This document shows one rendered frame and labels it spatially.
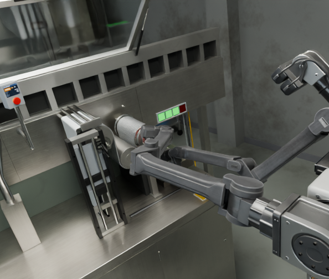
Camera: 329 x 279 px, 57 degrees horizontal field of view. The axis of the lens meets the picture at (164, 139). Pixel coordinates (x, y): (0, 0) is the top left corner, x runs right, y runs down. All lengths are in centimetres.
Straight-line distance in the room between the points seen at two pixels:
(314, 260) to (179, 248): 115
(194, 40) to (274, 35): 148
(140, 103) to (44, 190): 78
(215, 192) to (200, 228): 100
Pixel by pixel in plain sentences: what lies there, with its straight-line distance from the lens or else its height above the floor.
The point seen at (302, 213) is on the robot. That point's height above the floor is 150.
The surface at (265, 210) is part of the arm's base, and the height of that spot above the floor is 148.
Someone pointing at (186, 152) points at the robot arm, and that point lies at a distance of 148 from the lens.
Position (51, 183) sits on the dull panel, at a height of 105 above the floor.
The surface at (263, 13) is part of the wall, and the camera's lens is 351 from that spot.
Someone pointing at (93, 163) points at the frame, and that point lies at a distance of 143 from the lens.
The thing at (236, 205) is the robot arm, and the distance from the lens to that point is 76.
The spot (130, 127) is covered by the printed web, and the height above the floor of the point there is 130.
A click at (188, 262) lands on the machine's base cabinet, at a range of 186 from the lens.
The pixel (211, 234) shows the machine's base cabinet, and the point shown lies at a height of 63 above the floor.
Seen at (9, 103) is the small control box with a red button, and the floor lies 163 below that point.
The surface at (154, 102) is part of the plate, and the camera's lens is 200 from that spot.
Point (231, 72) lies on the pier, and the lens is 365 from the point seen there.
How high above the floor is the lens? 193
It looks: 26 degrees down
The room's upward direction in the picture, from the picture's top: 10 degrees counter-clockwise
